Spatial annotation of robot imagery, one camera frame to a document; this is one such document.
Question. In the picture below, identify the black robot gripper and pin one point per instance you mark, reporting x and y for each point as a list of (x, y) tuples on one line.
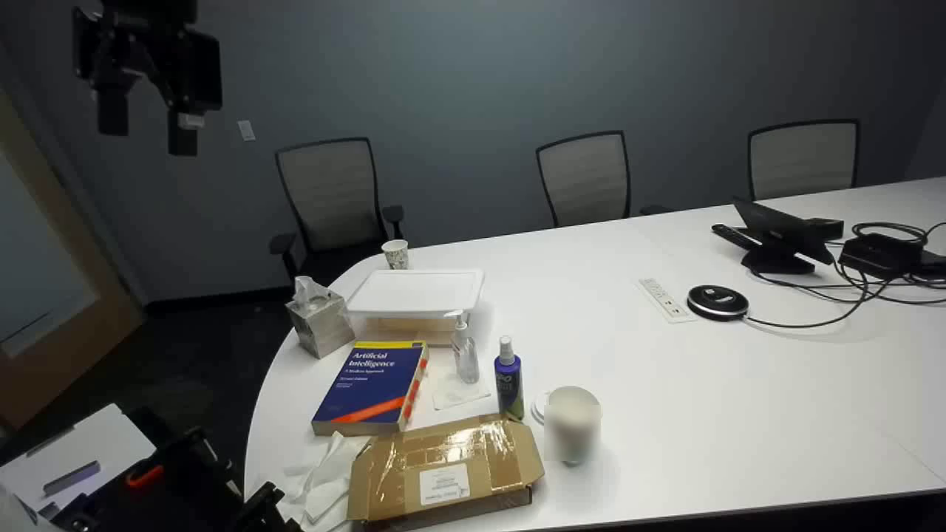
[(150, 47)]

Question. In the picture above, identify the small clear spray bottle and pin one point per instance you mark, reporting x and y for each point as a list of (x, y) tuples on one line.
[(465, 356)]

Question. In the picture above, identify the blue spray bottle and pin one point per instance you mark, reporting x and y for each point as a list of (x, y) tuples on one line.
[(509, 378)]

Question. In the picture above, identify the black mesh office chair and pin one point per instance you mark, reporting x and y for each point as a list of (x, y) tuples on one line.
[(583, 179), (330, 201), (803, 158)]

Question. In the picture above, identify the wooden door with glass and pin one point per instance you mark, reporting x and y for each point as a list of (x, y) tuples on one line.
[(41, 295)]

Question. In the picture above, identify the small paper cup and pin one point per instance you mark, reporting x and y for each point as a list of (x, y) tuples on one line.
[(394, 255)]

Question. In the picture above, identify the white flat box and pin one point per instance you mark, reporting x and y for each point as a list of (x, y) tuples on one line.
[(415, 295)]

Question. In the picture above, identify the blue and orange book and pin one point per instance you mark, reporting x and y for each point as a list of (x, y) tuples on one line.
[(372, 384)]

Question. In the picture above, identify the black equipment with orange part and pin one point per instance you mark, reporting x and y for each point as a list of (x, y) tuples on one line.
[(166, 489)]

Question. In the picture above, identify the clear plastic packaging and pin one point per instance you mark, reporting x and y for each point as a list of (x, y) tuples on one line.
[(322, 483)]

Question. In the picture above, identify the white paper sheet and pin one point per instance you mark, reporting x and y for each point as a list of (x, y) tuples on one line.
[(460, 400)]

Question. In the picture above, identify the brown cardboard mailer package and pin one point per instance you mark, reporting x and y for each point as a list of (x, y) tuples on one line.
[(444, 473)]

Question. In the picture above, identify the large patterned paper cup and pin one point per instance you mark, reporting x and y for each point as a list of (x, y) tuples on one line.
[(576, 422)]

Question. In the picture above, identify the white remote control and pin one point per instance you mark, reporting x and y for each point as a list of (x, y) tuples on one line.
[(661, 298)]

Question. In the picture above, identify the black folding device stand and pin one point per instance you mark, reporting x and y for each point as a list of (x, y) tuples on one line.
[(778, 238)]

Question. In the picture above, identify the black power adapter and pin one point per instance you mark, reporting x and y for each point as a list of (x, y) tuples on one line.
[(880, 255)]

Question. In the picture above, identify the white wall outlet plate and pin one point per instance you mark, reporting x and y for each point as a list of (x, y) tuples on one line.
[(246, 131)]

